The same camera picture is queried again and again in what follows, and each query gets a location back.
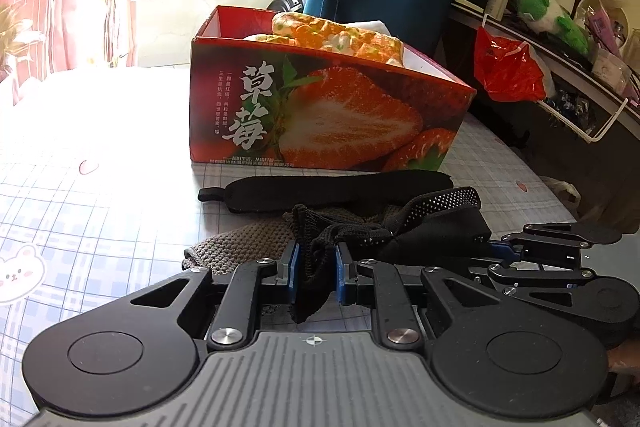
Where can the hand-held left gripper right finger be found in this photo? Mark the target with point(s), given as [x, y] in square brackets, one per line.
[342, 279]

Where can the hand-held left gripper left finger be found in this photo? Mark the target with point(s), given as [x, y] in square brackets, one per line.
[295, 274]

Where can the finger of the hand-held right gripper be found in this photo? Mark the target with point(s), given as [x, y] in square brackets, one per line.
[530, 277]
[560, 237]

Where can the black dotted mesh brace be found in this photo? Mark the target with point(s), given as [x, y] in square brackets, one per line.
[430, 232]

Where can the red strawberry print cardboard box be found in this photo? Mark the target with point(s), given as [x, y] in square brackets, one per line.
[300, 122]

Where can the orange green patterned soft pad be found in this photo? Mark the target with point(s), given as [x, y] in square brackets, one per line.
[320, 34]

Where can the white plastic bag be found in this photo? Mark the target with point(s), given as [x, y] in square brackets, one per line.
[562, 192]

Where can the grey knit cloth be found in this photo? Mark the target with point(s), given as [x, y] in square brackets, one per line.
[240, 244]

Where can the dark dresser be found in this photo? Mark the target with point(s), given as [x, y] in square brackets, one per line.
[550, 132]

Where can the red plastic bag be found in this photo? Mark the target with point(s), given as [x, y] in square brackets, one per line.
[505, 67]

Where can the green plush toy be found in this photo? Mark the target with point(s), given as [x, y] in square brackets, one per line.
[550, 17]

